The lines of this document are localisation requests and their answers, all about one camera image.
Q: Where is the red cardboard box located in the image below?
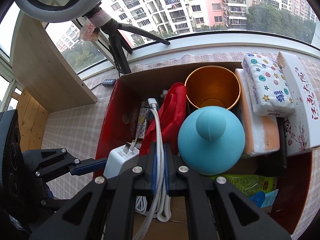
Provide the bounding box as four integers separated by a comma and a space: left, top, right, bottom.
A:
94, 61, 314, 240

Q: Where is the orange tissue pack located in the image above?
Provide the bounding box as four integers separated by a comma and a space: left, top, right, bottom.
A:
234, 68, 281, 158

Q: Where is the black cable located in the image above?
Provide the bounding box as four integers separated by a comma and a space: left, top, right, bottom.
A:
89, 44, 125, 90

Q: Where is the light wooden panel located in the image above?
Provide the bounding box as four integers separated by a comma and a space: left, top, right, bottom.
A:
12, 15, 98, 113

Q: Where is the white ring light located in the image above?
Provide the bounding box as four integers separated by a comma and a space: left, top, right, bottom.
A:
14, 0, 119, 20

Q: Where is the white flower print box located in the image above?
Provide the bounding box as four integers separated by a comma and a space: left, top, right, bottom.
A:
276, 51, 320, 157

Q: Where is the white printed lighter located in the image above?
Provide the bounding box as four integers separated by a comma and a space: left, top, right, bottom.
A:
135, 107, 149, 144

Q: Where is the white charger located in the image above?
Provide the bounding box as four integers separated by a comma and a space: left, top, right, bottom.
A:
103, 142, 140, 179

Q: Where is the green printed packet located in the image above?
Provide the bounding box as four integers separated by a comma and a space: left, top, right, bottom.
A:
207, 174, 278, 198

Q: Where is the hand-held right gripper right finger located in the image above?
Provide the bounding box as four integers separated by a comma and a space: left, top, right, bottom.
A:
164, 144, 292, 240

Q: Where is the wooden slat board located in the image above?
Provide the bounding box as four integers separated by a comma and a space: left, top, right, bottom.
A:
15, 89, 49, 153

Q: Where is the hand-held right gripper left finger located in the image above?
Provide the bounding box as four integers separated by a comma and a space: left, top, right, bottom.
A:
29, 141, 157, 240

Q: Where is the orange cup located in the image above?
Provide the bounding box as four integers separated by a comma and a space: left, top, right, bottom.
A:
184, 66, 242, 111

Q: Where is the white charging cable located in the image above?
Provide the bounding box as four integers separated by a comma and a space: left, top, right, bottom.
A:
132, 97, 166, 240

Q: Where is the red fabric bag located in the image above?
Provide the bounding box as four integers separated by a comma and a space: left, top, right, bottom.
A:
139, 82, 188, 157

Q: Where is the teal bottle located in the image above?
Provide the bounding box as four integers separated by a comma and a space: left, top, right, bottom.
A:
177, 106, 246, 176

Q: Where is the paper tag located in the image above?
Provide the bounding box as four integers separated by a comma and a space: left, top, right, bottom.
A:
79, 21, 102, 42

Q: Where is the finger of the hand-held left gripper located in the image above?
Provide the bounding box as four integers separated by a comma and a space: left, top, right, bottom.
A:
22, 148, 108, 178
40, 197, 73, 212

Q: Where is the light blue packet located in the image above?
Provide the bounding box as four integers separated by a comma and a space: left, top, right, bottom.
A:
260, 189, 279, 208

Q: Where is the button print tissue pack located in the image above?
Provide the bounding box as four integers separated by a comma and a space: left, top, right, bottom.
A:
241, 52, 296, 117

